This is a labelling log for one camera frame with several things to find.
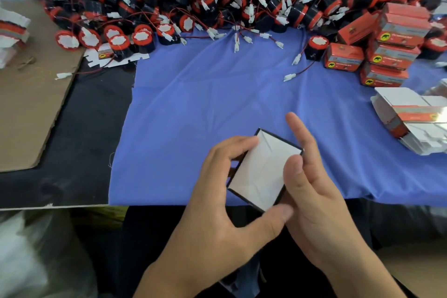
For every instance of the person's right hand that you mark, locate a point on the person's right hand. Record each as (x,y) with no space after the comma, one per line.
(325,217)

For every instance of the person's left hand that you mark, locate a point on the person's left hand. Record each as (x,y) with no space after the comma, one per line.
(209,231)

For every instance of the stack of paper boxes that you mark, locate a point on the stack of paper boxes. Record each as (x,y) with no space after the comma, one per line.
(12,32)
(412,116)

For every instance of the single red black buzzer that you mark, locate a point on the single red black buzzer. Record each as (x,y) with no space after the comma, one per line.
(318,43)

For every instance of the person's left forearm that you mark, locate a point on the person's left forearm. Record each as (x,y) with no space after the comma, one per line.
(174,289)

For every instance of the blue cloth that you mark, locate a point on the blue cloth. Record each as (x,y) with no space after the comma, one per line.
(181,99)

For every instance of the brown cardboard sheet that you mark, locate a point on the brown cardboard sheet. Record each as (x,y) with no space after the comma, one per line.
(31,106)

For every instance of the rubber band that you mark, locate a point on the rubber band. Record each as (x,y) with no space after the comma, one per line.
(26,62)

